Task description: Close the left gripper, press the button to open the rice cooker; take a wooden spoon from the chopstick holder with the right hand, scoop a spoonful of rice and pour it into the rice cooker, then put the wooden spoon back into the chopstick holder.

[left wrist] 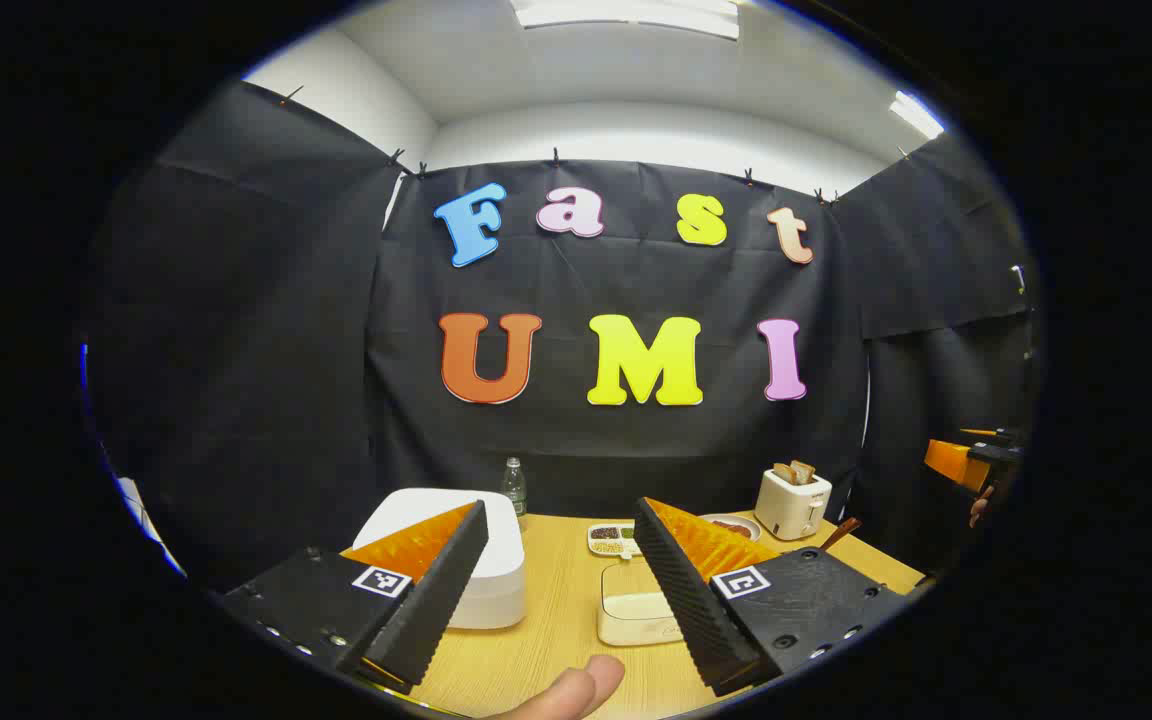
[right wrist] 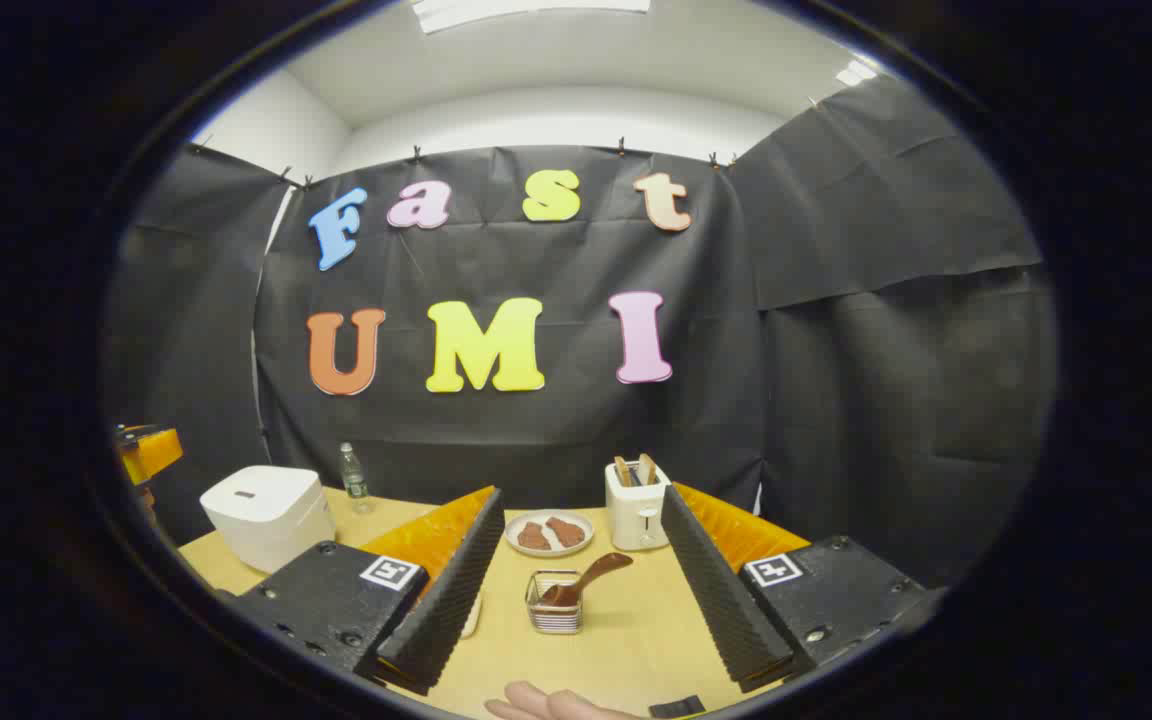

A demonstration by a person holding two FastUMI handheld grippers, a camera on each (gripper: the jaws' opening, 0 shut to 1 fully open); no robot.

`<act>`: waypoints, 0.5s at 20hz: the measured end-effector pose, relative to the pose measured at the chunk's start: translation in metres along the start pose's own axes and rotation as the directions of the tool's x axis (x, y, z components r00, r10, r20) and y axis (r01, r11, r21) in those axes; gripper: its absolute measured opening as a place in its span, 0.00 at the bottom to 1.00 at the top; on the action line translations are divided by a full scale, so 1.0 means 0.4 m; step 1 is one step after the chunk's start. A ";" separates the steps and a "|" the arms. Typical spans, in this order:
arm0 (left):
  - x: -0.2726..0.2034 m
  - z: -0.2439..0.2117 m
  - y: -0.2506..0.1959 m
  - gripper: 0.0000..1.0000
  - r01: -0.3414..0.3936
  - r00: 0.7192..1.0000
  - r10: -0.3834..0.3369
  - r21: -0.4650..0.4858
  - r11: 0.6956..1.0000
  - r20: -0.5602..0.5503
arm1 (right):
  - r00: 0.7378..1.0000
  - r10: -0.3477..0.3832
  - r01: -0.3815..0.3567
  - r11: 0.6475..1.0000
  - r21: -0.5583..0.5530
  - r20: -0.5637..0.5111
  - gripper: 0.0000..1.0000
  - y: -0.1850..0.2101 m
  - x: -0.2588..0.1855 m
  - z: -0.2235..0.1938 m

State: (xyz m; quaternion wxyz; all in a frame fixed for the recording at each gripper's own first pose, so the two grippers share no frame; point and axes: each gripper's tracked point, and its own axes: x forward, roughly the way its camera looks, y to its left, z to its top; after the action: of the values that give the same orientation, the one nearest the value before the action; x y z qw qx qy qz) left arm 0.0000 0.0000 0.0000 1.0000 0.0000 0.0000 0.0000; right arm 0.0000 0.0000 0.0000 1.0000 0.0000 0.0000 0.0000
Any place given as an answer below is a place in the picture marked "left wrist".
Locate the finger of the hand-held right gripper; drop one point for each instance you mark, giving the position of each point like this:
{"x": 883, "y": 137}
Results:
{"x": 956, "y": 465}
{"x": 991, "y": 434}

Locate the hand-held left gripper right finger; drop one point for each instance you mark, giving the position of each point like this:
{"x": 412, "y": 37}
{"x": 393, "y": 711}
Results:
{"x": 686, "y": 600}

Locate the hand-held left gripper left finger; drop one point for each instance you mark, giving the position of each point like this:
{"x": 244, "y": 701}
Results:
{"x": 436, "y": 600}

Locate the white rice cooker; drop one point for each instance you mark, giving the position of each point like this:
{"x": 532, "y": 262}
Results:
{"x": 498, "y": 585}

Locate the brown wooden spoon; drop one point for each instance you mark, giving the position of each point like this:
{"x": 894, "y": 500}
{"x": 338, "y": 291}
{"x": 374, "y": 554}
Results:
{"x": 841, "y": 533}

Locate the brown sausage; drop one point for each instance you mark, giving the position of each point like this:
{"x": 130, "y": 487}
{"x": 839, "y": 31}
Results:
{"x": 741, "y": 527}
{"x": 723, "y": 529}

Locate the white divided dish of beans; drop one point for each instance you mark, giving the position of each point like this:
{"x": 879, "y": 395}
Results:
{"x": 611, "y": 540}

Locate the round white plate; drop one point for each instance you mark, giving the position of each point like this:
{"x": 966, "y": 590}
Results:
{"x": 748, "y": 522}

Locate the clear plastic water bottle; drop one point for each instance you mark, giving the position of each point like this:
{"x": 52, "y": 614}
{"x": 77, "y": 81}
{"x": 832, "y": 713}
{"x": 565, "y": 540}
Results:
{"x": 515, "y": 495}

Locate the white toaster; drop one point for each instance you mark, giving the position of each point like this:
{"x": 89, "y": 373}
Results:
{"x": 791, "y": 510}

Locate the toast slice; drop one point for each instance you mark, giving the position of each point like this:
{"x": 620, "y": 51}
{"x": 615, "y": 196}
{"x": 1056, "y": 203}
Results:
{"x": 804, "y": 471}
{"x": 784, "y": 474}

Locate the ceiling light panel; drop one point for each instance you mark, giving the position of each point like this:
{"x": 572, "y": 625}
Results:
{"x": 916, "y": 115}
{"x": 626, "y": 15}

